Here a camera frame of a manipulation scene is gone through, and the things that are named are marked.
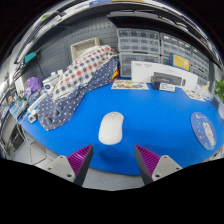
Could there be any purple bag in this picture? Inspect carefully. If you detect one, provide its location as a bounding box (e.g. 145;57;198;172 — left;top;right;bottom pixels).
25;76;43;94

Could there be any teal object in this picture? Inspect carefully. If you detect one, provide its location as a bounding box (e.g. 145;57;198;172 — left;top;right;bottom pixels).
23;51;38;64

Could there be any white computer mouse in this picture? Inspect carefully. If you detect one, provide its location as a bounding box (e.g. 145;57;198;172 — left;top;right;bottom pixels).
98;111;125;146

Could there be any grey small-parts drawer cabinet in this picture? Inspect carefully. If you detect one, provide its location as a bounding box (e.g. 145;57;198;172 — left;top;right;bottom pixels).
116;28;162;55
160;32;194;58
161;54;193;68
192;46;211;73
197;68;210;87
119;52;162;78

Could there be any clear plastic box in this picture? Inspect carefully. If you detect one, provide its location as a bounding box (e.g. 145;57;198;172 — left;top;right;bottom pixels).
196;84;214;101

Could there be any green potted plant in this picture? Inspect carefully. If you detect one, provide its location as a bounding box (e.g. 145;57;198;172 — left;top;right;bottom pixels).
214;79;224;103

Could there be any yellow card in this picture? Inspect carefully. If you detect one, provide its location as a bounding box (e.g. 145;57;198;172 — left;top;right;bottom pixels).
170;53;191;72

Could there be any dark overhead shelf unit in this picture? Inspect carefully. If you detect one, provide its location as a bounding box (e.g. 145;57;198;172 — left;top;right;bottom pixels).
106;9;214;56

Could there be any small black box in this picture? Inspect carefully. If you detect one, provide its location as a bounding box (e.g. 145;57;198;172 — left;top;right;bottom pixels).
150;75;177;93

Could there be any round blue cartoon mouse pad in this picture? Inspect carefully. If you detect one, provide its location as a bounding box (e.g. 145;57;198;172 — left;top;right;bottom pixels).
190;111;218;152

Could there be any red blue checkered cloth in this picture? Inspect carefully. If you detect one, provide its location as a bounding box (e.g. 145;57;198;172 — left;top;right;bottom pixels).
52;44;119;101

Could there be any colourful picture card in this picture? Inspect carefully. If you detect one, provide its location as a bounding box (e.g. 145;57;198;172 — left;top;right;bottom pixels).
183;89;208;103
110;79;150;91

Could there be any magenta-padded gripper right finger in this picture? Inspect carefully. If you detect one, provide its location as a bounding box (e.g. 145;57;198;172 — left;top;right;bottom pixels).
134;143;184;186

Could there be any navy white-dotted cloth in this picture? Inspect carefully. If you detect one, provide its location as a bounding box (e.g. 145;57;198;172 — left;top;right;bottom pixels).
37;56;120;132

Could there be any grey pegboard panel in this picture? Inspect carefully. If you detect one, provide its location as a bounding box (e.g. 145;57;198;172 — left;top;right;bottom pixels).
35;16;118;79

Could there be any cream woven basket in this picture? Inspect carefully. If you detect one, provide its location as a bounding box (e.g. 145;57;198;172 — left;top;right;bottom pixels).
70;37;101;61

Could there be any long white keyboard box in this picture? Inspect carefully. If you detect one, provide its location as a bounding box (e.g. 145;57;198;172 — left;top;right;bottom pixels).
130;60;199;92

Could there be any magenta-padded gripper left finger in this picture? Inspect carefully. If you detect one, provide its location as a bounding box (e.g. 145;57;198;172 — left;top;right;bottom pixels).
45;143;95;188

